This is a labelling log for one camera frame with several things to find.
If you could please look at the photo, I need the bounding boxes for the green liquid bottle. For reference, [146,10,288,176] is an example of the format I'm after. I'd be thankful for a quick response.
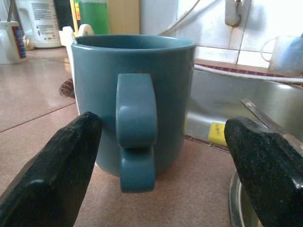
[79,0,110,35]

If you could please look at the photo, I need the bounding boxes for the clear plastic cup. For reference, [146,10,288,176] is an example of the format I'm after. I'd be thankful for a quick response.
[260,35,303,74]

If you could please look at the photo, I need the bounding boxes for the white wall hose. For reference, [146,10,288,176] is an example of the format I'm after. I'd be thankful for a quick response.
[158,0,222,36]

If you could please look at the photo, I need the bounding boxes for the white printed mug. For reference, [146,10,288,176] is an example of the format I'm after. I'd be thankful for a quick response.
[0,20,28,65]

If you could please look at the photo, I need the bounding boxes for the thin steel spoon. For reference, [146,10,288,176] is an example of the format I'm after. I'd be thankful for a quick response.
[6,0,15,23]

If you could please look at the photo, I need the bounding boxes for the steel sink basin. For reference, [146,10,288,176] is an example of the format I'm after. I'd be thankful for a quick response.
[184,68,303,148]

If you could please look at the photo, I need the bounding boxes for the white plastic jug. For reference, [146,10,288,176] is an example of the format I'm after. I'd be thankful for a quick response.
[15,0,63,49]

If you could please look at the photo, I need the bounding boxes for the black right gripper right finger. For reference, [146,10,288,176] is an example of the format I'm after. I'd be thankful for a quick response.
[223,115,303,227]

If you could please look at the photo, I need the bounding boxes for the blue rabbit mug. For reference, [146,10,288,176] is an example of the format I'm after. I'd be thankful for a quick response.
[71,34,197,193]

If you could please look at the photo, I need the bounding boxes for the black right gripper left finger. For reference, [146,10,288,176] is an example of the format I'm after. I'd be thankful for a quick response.
[0,111,103,227]

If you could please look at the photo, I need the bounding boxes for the grey counter hose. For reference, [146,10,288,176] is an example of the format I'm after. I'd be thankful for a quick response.
[194,63,303,83]

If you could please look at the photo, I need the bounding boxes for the yellow sponge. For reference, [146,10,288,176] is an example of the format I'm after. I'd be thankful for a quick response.
[208,122,229,147]

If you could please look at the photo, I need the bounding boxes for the steel bowl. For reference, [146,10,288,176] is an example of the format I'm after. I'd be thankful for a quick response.
[228,170,263,227]

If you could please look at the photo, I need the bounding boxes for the beige water ionizer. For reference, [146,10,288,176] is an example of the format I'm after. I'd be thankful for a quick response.
[53,0,141,35]

